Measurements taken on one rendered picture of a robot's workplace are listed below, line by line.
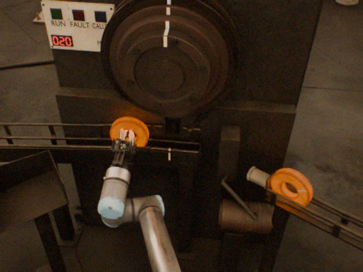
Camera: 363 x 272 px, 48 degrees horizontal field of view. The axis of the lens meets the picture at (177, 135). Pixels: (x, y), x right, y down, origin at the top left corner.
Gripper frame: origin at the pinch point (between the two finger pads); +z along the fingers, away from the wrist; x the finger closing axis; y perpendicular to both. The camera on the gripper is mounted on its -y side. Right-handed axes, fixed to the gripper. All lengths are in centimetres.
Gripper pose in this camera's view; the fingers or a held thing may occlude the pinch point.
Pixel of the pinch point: (129, 130)
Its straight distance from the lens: 164.2
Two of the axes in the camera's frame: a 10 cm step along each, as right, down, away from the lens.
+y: -0.3, -5.5, -8.3
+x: -9.9, -0.7, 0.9
